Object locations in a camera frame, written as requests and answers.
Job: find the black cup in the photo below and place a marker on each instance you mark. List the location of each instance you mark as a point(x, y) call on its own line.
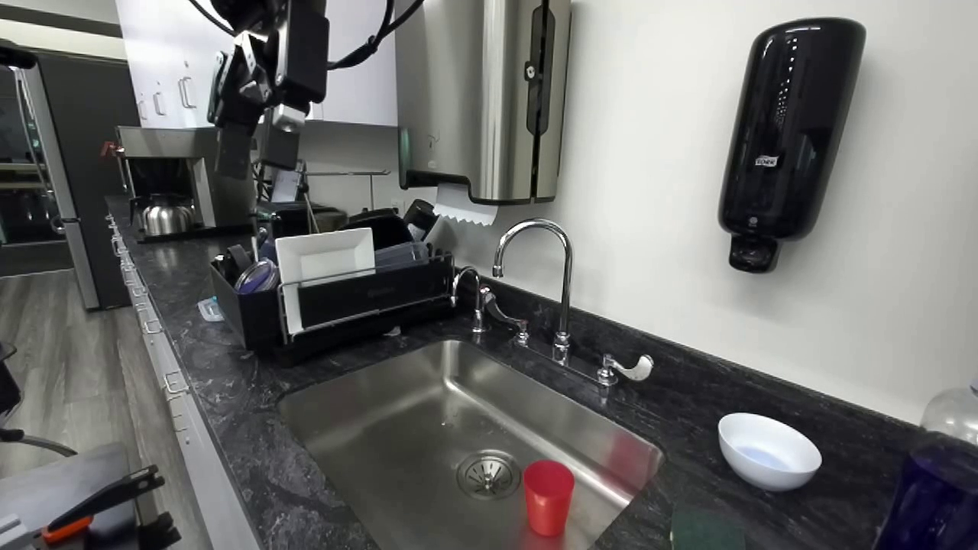
point(420, 218)

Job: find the black bowl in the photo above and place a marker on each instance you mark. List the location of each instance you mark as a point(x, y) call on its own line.
point(378, 229)

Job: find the blue bottle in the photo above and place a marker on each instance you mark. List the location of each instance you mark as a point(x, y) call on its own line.
point(932, 496)

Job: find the stainless refrigerator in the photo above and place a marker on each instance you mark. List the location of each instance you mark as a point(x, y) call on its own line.
point(84, 176)

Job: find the clear plastic container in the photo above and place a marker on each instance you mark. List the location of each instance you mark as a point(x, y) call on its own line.
point(401, 256)

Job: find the small clear packet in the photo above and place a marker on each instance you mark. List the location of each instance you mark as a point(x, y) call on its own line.
point(210, 309)

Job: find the chrome tap lever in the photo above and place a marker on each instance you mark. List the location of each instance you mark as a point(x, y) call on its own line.
point(628, 370)
point(500, 312)

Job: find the round purple lid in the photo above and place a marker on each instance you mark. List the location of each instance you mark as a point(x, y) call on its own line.
point(256, 279)

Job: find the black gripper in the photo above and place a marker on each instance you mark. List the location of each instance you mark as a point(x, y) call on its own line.
point(248, 11)

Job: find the small chrome tap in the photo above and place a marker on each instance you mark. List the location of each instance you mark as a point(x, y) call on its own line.
point(477, 302)

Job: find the white bowl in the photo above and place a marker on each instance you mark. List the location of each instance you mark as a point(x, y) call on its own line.
point(768, 454)

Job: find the clear glass dome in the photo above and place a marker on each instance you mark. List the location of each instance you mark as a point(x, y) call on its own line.
point(955, 416)

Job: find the steel coffee pot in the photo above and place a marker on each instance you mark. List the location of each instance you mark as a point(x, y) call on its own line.
point(164, 216)

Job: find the white square plate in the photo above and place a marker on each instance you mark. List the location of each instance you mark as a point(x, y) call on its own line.
point(321, 256)

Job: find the stainless coffee maker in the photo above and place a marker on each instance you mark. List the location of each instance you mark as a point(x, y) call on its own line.
point(221, 191)

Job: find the stainless steel sink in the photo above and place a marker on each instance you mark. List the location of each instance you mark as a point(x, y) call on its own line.
point(412, 428)

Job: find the green sponge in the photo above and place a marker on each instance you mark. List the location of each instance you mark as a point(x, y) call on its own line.
point(707, 531)

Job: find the stainless paper towel dispenser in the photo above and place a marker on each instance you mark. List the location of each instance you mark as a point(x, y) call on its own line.
point(474, 92)

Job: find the orange and black clamp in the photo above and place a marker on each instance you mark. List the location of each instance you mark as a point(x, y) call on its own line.
point(99, 500)

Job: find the black dish rack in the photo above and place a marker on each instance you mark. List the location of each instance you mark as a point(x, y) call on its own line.
point(359, 302)

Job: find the black soap dispenser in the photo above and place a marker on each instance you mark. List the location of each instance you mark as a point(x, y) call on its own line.
point(787, 130)

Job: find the white paper towel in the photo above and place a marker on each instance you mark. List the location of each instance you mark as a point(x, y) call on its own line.
point(464, 208)

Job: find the chrome gooseneck tap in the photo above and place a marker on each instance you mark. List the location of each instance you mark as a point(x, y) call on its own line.
point(565, 290)

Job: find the black box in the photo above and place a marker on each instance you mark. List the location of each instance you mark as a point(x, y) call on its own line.
point(306, 219)

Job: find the row of white drawers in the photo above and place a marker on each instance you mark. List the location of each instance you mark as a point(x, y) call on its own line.
point(206, 458)

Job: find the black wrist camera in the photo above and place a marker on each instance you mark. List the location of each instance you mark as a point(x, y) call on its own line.
point(304, 53)

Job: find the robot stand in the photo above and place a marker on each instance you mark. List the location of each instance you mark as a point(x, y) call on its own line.
point(69, 489)

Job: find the red plastic cup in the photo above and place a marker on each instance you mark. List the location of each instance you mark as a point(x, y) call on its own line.
point(548, 496)

